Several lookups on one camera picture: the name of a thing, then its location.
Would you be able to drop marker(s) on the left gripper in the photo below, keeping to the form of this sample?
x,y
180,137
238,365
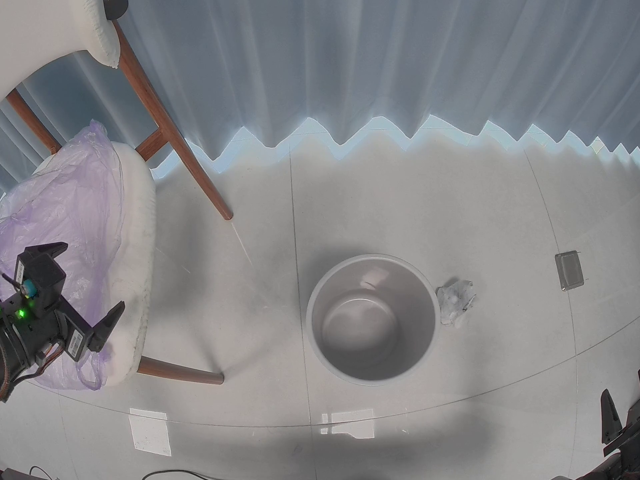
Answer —
x,y
75,338

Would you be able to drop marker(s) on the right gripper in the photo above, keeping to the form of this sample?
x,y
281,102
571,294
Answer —
x,y
625,443

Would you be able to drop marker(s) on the purple plastic bag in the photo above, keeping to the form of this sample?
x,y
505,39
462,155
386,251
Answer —
x,y
60,193

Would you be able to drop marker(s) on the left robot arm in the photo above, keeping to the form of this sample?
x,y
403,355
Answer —
x,y
10,368

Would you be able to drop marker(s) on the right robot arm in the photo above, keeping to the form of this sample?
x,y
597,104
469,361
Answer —
x,y
610,470

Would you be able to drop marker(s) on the white trash bin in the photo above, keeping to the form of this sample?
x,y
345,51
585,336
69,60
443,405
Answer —
x,y
372,328

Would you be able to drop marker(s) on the white cushioned wooden chair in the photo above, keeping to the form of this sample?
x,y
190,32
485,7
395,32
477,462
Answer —
x,y
136,193

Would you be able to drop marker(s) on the crumpled clear wrapper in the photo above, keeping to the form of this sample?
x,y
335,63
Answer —
x,y
454,300

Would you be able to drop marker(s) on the white curtain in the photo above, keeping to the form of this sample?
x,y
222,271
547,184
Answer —
x,y
350,43

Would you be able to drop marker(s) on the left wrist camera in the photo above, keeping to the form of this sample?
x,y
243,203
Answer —
x,y
42,285

